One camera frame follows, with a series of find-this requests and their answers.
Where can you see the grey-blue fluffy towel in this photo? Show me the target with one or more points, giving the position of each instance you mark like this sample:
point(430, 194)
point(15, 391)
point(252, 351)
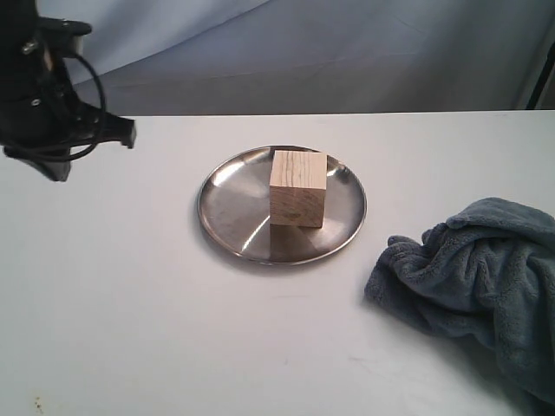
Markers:
point(486, 272)

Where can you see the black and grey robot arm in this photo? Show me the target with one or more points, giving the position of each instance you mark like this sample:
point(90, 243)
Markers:
point(18, 18)

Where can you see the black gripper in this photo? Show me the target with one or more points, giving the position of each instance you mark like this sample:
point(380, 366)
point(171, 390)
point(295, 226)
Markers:
point(40, 109)

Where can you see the light wooden cube block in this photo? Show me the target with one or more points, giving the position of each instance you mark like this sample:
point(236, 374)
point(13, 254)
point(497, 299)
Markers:
point(298, 185)

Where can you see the black stand pole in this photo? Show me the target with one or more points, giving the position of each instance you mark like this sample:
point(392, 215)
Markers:
point(540, 73)

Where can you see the blue-grey backdrop cloth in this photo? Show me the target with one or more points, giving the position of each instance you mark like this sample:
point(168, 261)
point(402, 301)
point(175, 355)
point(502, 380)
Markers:
point(312, 57)

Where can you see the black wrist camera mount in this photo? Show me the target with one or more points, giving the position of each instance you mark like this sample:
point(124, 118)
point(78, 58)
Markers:
point(64, 34)

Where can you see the round stainless steel plate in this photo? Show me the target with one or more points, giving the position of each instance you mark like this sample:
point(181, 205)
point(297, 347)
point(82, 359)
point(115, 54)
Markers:
point(234, 210)

